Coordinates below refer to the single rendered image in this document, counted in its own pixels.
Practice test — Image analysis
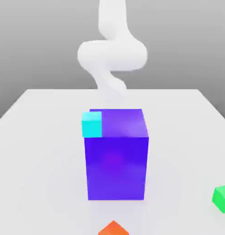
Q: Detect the small cyan cube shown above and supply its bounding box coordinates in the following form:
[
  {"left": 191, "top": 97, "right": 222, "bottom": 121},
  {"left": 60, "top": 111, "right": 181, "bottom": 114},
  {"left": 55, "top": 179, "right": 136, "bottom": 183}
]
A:
[{"left": 81, "top": 111, "right": 102, "bottom": 138}]

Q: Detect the small orange cube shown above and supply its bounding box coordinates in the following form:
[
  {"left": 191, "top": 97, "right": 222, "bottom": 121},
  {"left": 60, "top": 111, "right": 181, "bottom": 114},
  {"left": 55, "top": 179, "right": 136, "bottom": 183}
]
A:
[{"left": 98, "top": 220, "right": 130, "bottom": 235}]

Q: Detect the small green cube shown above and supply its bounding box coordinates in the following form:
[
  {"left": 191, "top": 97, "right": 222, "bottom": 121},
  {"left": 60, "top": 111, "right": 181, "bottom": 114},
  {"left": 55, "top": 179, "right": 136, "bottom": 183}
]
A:
[{"left": 212, "top": 184, "right": 225, "bottom": 214}]

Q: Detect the large purple box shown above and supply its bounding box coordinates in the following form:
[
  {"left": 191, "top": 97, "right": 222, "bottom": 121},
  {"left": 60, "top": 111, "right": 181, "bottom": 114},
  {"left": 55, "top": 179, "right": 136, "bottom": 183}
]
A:
[{"left": 84, "top": 108, "right": 149, "bottom": 201}]

